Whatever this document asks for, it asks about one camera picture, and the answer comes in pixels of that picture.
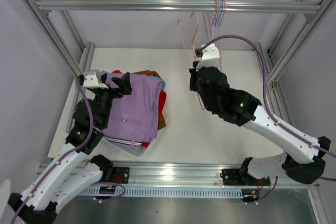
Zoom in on red trousers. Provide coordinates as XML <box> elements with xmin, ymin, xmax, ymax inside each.
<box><xmin>111</xmin><ymin>69</ymin><xmax>168</xmax><ymax>148</ymax></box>

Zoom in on aluminium hanging rail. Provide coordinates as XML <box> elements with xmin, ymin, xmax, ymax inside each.
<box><xmin>35</xmin><ymin>0</ymin><xmax>321</xmax><ymax>14</ymax></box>

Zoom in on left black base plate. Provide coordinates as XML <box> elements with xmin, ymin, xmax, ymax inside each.
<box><xmin>97</xmin><ymin>167</ymin><xmax>131</xmax><ymax>201</ymax></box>

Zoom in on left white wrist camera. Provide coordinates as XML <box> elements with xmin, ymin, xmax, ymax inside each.
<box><xmin>78</xmin><ymin>70</ymin><xmax>108</xmax><ymax>89</ymax></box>

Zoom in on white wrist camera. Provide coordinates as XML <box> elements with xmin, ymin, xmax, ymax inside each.
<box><xmin>78</xmin><ymin>70</ymin><xmax>108</xmax><ymax>89</ymax></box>
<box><xmin>195</xmin><ymin>44</ymin><xmax>221</xmax><ymax>71</ymax></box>

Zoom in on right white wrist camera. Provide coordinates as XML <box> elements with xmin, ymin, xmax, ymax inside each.
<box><xmin>195</xmin><ymin>44</ymin><xmax>221</xmax><ymax>71</ymax></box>

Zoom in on teal trousers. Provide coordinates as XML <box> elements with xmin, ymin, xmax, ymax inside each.
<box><xmin>149</xmin><ymin>76</ymin><xmax>166</xmax><ymax>91</ymax></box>

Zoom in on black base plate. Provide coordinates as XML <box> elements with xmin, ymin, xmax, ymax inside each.
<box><xmin>220</xmin><ymin>168</ymin><xmax>271</xmax><ymax>189</ymax></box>
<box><xmin>97</xmin><ymin>167</ymin><xmax>131</xmax><ymax>201</ymax></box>

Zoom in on pink hanger of lilac trousers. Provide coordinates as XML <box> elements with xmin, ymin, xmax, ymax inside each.
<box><xmin>177</xmin><ymin>11</ymin><xmax>207</xmax><ymax>111</ymax></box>

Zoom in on white plastic basket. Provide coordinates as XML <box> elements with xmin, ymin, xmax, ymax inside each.
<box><xmin>104</xmin><ymin>135</ymin><xmax>155</xmax><ymax>158</ymax></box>

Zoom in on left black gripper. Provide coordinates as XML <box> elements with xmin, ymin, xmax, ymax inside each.
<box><xmin>93</xmin><ymin>72</ymin><xmax>131</xmax><ymax>127</ymax></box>

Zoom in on slotted cable duct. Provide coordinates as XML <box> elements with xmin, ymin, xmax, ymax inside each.
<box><xmin>79</xmin><ymin>185</ymin><xmax>243</xmax><ymax>199</ymax></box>

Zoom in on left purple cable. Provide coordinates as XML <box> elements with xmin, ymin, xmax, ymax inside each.
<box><xmin>10</xmin><ymin>78</ymin><xmax>127</xmax><ymax>224</ymax></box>

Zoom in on brown trousers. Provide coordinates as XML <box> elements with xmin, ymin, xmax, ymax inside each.
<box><xmin>133</xmin><ymin>70</ymin><xmax>167</xmax><ymax>130</ymax></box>

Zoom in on lilac trousers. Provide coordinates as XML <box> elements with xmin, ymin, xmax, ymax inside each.
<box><xmin>99</xmin><ymin>70</ymin><xmax>163</xmax><ymax>150</ymax></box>

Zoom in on pink hanger of yellow trousers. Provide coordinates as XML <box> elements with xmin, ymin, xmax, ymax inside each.
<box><xmin>202</xmin><ymin>0</ymin><xmax>226</xmax><ymax>40</ymax></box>

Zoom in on blue hanger of teal trousers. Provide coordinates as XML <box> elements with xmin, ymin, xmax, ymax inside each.
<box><xmin>215</xmin><ymin>0</ymin><xmax>226</xmax><ymax>71</ymax></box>

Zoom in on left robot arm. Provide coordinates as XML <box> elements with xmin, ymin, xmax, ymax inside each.
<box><xmin>8</xmin><ymin>70</ymin><xmax>132</xmax><ymax>223</ymax></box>

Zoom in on aluminium frame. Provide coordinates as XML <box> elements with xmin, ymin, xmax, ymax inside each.
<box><xmin>0</xmin><ymin>0</ymin><xmax>336</xmax><ymax>224</ymax></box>

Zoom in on blue hanger of brown trousers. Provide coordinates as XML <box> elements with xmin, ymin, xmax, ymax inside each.
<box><xmin>211</xmin><ymin>0</ymin><xmax>226</xmax><ymax>71</ymax></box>

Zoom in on pink hanger of red trousers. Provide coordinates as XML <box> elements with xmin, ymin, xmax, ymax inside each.
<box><xmin>202</xmin><ymin>13</ymin><xmax>217</xmax><ymax>40</ymax></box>

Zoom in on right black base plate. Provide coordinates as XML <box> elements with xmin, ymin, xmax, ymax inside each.
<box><xmin>220</xmin><ymin>168</ymin><xmax>271</xmax><ymax>189</ymax></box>

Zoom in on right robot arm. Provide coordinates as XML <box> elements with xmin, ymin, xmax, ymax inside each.
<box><xmin>189</xmin><ymin>61</ymin><xmax>331</xmax><ymax>185</ymax></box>

